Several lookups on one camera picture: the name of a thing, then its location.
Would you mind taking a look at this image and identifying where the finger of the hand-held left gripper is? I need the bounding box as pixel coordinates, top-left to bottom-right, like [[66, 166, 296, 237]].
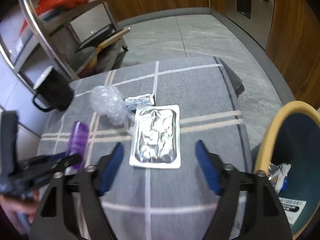
[[21, 154, 66, 167], [37, 154, 83, 180]]

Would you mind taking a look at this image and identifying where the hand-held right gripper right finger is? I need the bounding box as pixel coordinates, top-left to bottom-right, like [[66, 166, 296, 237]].
[[195, 139, 293, 240]]

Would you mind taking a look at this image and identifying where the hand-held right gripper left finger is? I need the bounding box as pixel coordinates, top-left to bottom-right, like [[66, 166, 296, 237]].
[[29, 142, 125, 240]]

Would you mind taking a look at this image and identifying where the purple wrapper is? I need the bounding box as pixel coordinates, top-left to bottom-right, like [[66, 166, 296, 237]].
[[65, 121, 90, 173]]

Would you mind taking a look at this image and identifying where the white foil-sealed tray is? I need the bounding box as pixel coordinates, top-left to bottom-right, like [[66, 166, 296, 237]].
[[129, 104, 181, 169]]

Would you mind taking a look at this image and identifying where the blue and white wrapper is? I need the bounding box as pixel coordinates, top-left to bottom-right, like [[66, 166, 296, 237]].
[[268, 162, 292, 194]]

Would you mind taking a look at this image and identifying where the teal bin with beige rim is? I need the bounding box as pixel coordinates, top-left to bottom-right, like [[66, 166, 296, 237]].
[[252, 101, 320, 240]]

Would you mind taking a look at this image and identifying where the person's left hand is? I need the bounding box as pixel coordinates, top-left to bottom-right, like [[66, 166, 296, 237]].
[[0, 191, 42, 233]]

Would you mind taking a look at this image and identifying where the clear bubble wrap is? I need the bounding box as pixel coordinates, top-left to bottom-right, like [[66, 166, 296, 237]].
[[89, 85, 135, 127]]

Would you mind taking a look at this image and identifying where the black mug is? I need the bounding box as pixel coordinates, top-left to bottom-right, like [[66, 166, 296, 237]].
[[32, 66, 75, 112]]

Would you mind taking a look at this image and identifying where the small white sachet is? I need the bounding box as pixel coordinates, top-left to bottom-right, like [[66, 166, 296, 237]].
[[124, 93, 155, 111]]

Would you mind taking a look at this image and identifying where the grey checked blanket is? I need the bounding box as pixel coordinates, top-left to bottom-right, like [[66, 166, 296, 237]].
[[36, 56, 253, 240]]

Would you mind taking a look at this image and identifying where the steel kitchen rack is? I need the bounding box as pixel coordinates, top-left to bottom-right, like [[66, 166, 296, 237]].
[[17, 0, 130, 80]]

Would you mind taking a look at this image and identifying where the stainless steel oven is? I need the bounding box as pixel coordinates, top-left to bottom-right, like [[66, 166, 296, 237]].
[[221, 0, 275, 50]]

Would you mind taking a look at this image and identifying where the frying pan with wooden handle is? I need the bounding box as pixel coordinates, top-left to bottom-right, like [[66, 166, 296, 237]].
[[75, 27, 131, 63]]

